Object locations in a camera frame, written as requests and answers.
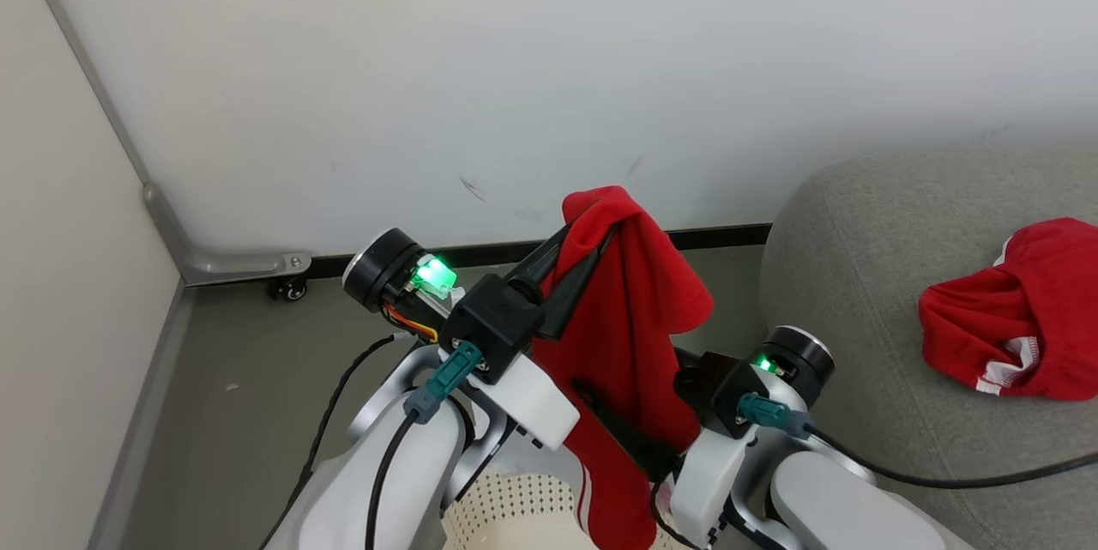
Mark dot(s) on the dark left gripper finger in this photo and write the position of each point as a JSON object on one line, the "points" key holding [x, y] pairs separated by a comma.
{"points": [[540, 267], [570, 293]]}

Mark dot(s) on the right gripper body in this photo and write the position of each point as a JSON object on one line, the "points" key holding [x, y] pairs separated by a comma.
{"points": [[802, 357]]}

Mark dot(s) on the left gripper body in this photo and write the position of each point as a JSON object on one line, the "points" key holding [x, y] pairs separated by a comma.
{"points": [[382, 267]]}

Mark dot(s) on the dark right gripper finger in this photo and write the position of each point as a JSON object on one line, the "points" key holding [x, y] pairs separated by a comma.
{"points": [[635, 443]]}

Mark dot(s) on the red garment white stripes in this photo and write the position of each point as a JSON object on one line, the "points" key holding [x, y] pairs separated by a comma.
{"points": [[626, 327]]}

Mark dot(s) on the red shorts white trim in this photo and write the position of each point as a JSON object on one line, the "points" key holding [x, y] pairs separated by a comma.
{"points": [[995, 318]]}

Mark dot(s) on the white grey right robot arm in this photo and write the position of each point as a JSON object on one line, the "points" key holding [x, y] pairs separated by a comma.
{"points": [[841, 498]]}

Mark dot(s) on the white perforated laundry basket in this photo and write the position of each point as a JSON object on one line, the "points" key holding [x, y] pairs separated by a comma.
{"points": [[515, 507]]}

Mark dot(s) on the black caster wheel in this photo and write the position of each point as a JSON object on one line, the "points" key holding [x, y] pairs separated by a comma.
{"points": [[290, 288]]}

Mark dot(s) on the grey fabric sofa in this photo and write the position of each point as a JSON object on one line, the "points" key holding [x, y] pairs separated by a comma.
{"points": [[858, 275]]}

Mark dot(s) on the black baseboard strip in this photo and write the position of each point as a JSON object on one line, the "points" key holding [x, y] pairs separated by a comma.
{"points": [[703, 234]]}

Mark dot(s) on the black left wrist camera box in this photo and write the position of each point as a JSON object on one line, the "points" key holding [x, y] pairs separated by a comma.
{"points": [[497, 318]]}

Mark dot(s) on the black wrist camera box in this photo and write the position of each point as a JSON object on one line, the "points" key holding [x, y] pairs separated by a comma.
{"points": [[716, 391], [497, 318]]}

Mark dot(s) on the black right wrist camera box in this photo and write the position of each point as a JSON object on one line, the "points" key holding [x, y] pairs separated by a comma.
{"points": [[716, 391]]}

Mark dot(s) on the grey metal partition frame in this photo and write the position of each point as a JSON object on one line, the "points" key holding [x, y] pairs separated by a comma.
{"points": [[214, 262]]}

